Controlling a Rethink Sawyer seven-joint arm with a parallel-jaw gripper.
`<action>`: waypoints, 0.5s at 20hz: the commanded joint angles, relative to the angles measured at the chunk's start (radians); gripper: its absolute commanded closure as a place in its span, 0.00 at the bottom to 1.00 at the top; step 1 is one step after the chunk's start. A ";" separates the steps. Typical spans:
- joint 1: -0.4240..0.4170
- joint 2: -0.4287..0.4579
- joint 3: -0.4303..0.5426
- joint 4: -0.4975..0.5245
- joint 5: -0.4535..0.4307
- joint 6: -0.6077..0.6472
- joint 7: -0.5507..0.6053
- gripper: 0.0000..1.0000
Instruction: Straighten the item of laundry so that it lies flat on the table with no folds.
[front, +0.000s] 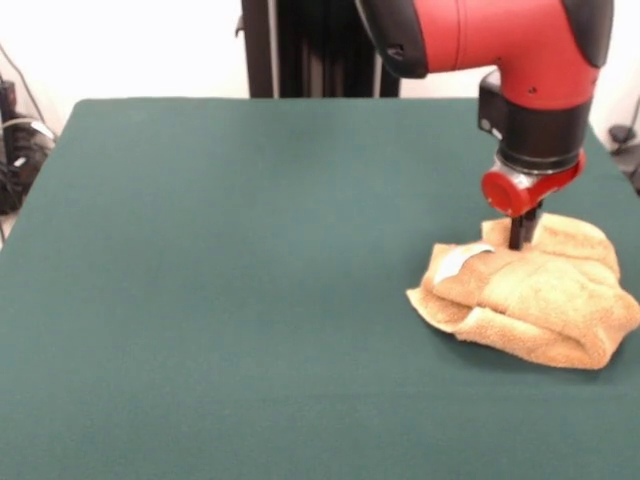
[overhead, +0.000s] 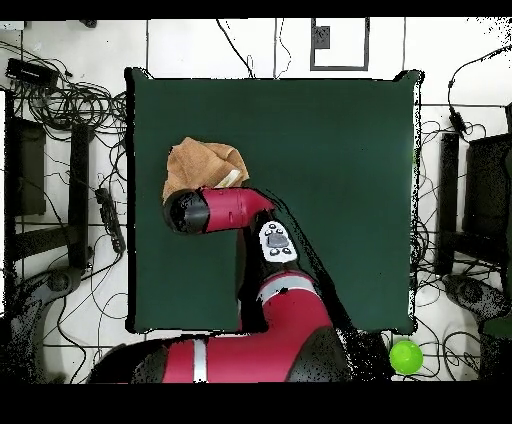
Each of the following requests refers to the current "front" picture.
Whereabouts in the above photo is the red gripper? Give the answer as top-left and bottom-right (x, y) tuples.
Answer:
(480, 149), (587, 251)

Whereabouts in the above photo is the tan terry towel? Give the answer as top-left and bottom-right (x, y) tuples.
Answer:
(404, 213), (640, 372)

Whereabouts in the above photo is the black floor device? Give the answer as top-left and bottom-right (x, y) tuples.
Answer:
(607, 124), (640, 194)

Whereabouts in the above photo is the dark green table cloth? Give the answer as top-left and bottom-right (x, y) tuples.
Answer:
(0, 97), (640, 480)

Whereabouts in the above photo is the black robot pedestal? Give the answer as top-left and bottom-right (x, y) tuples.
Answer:
(233, 0), (401, 99)

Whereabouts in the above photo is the black equipment with cables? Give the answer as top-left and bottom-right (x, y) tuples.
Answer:
(0, 79), (55, 216)

